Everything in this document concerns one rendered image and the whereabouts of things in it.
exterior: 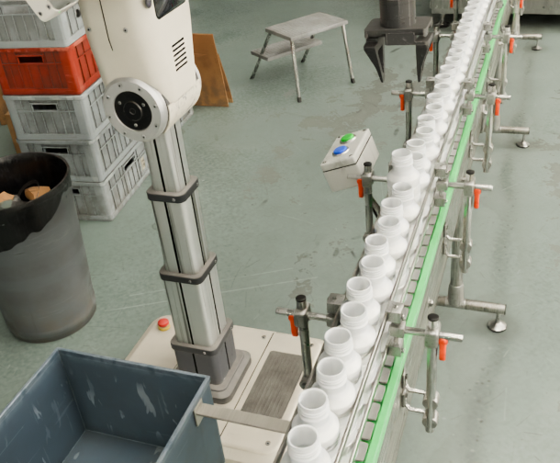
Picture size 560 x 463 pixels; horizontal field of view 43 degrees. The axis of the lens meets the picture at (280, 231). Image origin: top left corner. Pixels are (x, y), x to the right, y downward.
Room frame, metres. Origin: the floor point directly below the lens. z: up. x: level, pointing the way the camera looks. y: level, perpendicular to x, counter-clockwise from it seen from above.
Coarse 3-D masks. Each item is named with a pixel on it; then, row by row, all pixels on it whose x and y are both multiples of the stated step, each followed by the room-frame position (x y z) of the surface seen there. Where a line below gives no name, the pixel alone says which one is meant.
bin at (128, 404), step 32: (64, 352) 1.00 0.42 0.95; (32, 384) 0.93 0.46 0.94; (64, 384) 1.00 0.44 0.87; (96, 384) 0.98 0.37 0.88; (128, 384) 0.96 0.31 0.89; (160, 384) 0.93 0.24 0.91; (192, 384) 0.90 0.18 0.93; (0, 416) 0.86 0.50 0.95; (32, 416) 0.91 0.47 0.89; (64, 416) 0.97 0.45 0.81; (96, 416) 0.99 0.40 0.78; (128, 416) 0.96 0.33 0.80; (160, 416) 0.94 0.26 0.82; (192, 416) 0.83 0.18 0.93; (224, 416) 0.82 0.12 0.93; (256, 416) 0.81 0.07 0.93; (0, 448) 0.83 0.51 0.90; (32, 448) 0.89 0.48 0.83; (64, 448) 0.95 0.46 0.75; (96, 448) 0.96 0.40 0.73; (128, 448) 0.95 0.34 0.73; (160, 448) 0.94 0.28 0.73; (192, 448) 0.81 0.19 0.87
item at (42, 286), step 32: (0, 160) 2.54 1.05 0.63; (32, 160) 2.55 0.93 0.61; (64, 160) 2.46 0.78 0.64; (0, 192) 2.51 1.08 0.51; (64, 192) 2.29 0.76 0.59; (0, 224) 2.13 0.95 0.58; (32, 224) 2.16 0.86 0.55; (64, 224) 2.26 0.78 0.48; (0, 256) 2.14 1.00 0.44; (32, 256) 2.16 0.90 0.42; (64, 256) 2.23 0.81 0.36; (0, 288) 2.17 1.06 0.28; (32, 288) 2.15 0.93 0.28; (64, 288) 2.21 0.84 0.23; (32, 320) 2.16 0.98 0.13; (64, 320) 2.19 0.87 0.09
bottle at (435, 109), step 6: (426, 108) 1.41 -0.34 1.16; (432, 108) 1.43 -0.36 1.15; (438, 108) 1.42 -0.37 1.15; (432, 114) 1.40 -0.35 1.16; (438, 114) 1.40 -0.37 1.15; (438, 120) 1.40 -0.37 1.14; (438, 126) 1.39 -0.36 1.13; (444, 126) 1.40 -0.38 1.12; (438, 132) 1.38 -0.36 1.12; (444, 132) 1.39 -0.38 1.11; (444, 150) 1.39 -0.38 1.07; (444, 156) 1.39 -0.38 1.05
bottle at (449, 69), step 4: (444, 64) 1.65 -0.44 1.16; (448, 64) 1.65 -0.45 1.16; (444, 68) 1.65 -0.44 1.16; (448, 68) 1.65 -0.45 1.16; (452, 68) 1.64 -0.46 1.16; (440, 72) 1.63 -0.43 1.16; (444, 72) 1.62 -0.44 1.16; (448, 72) 1.61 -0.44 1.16; (452, 72) 1.61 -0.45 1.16; (452, 76) 1.61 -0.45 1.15; (452, 80) 1.61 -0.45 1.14; (452, 84) 1.61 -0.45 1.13; (456, 84) 1.62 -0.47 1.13; (452, 88) 1.60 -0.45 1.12; (456, 88) 1.61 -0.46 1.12; (456, 92) 1.61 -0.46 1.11; (456, 96) 1.61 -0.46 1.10; (456, 100) 1.61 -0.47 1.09; (456, 112) 1.61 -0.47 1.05; (456, 116) 1.61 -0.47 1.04; (456, 120) 1.61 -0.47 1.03; (456, 124) 1.61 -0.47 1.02
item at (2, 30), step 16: (0, 0) 3.11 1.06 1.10; (16, 0) 3.09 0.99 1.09; (0, 16) 3.13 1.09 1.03; (16, 16) 3.11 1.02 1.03; (32, 16) 3.08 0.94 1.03; (64, 16) 3.09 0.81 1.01; (80, 16) 3.22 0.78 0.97; (0, 32) 3.14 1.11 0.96; (16, 32) 3.12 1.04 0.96; (32, 32) 3.09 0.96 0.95; (48, 32) 3.07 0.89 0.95; (64, 32) 3.06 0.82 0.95; (80, 32) 3.18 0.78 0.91; (0, 48) 3.13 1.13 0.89; (16, 48) 3.12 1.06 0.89
